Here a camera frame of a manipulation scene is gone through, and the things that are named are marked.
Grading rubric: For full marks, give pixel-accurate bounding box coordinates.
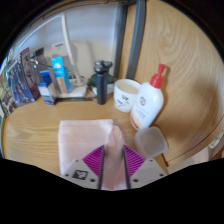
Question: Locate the light blue tall box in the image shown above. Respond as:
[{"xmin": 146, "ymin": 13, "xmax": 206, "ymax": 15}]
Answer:
[{"xmin": 50, "ymin": 56, "xmax": 72, "ymax": 95}]

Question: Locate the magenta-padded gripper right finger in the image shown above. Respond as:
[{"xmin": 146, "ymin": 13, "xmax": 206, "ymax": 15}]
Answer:
[{"xmin": 121, "ymin": 144, "xmax": 168, "ymax": 190}]

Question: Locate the green toy figure box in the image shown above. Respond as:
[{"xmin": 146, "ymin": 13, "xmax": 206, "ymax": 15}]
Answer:
[{"xmin": 0, "ymin": 66, "xmax": 16, "ymax": 118}]

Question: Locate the pale pink towel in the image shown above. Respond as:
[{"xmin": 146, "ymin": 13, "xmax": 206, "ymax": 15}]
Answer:
[{"xmin": 57, "ymin": 118, "xmax": 130, "ymax": 192}]

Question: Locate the white desk lamp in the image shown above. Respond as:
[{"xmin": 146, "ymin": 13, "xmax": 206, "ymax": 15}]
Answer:
[{"xmin": 14, "ymin": 12, "xmax": 89, "ymax": 98}]

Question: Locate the dark blue small box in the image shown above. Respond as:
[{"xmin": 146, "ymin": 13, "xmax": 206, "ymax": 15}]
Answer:
[{"xmin": 37, "ymin": 69, "xmax": 57, "ymax": 106}]

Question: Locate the white mug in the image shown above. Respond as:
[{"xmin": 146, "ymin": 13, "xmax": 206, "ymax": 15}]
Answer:
[{"xmin": 113, "ymin": 78, "xmax": 142, "ymax": 114}]

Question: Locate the dark green dish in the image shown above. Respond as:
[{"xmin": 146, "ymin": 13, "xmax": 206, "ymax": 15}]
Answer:
[{"xmin": 89, "ymin": 72, "xmax": 116, "ymax": 96}]

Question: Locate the blue robot model box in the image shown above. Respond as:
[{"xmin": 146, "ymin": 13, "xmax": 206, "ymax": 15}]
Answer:
[{"xmin": 5, "ymin": 47, "xmax": 41, "ymax": 108}]

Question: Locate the black electric shaver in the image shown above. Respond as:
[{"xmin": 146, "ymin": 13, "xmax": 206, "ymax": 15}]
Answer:
[{"xmin": 93, "ymin": 59, "xmax": 114, "ymax": 106}]

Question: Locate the green patterned cloth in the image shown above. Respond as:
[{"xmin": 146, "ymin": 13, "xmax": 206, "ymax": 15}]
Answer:
[{"xmin": 208, "ymin": 128, "xmax": 224, "ymax": 149}]

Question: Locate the white box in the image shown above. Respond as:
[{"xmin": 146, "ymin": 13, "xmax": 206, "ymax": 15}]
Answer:
[{"xmin": 50, "ymin": 41, "xmax": 93, "ymax": 81}]

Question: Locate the clear plastic container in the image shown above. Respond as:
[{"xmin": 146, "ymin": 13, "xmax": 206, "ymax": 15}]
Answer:
[{"xmin": 134, "ymin": 125, "xmax": 169, "ymax": 159}]

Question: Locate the white red-capped pump bottle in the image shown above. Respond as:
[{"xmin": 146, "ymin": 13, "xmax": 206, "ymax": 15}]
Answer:
[{"xmin": 129, "ymin": 63, "xmax": 169, "ymax": 131}]

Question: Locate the clear bottle with dark cap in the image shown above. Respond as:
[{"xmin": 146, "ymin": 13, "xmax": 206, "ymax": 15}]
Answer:
[{"xmin": 31, "ymin": 47, "xmax": 48, "ymax": 84}]

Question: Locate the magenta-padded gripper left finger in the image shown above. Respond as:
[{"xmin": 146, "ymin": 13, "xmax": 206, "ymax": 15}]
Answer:
[{"xmin": 60, "ymin": 144, "xmax": 106, "ymax": 191}]

